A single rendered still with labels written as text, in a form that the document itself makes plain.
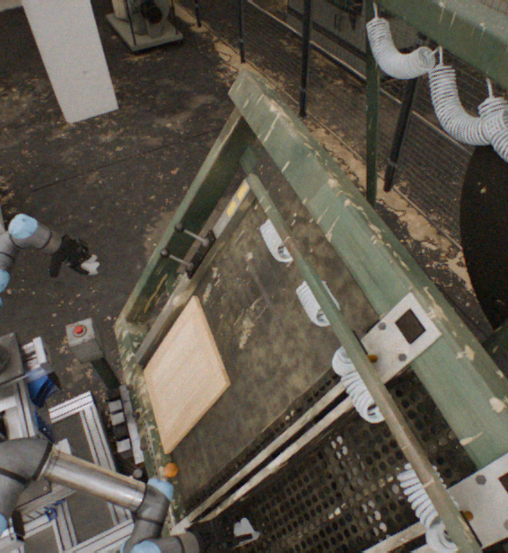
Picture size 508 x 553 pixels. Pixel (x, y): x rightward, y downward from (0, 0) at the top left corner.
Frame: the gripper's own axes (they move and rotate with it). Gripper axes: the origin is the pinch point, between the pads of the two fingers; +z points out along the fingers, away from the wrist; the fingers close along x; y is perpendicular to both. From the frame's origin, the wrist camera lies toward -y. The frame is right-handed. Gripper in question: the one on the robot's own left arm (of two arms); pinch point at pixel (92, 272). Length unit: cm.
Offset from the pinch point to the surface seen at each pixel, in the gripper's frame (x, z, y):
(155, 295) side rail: 6.3, 39.4, 0.8
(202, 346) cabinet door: -40.8, 21.0, 17.7
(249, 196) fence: -21, 0, 62
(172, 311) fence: -17.9, 24.6, 11.6
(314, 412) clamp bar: -89, -3, 45
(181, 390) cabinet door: -45, 30, -1
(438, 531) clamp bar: -122, -31, 57
